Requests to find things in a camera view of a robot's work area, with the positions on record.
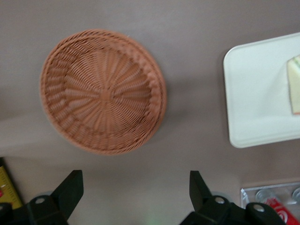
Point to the red cola bottle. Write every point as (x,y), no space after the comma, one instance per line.
(283,213)

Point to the triangular packaged sandwich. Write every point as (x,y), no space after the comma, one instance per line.
(294,89)

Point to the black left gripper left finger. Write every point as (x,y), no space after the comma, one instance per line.
(68,197)

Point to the brown round wicker basket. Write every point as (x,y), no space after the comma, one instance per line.
(105,93)

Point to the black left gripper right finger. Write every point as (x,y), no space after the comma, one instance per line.
(201,197)

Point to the cream rectangular tray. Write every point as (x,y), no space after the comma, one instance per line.
(253,93)

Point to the clear acrylic bottle rack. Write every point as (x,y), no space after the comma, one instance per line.
(248,191)

